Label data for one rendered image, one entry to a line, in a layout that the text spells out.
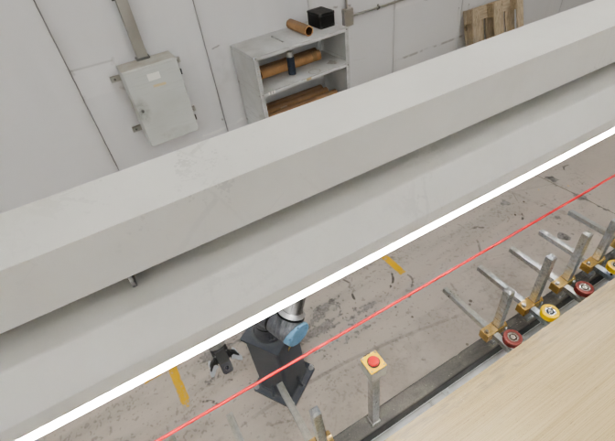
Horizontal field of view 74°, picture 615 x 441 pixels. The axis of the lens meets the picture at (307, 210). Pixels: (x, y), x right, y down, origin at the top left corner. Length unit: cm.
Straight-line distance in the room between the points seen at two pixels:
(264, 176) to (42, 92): 320
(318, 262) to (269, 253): 5
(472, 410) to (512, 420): 14
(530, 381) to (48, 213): 192
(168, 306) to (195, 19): 328
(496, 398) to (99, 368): 175
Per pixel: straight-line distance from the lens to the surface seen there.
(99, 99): 352
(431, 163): 45
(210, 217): 33
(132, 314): 36
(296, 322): 214
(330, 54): 403
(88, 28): 340
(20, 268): 33
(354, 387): 292
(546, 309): 229
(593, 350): 224
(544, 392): 205
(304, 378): 295
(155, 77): 330
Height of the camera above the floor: 264
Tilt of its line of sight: 41 degrees down
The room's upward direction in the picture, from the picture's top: 8 degrees counter-clockwise
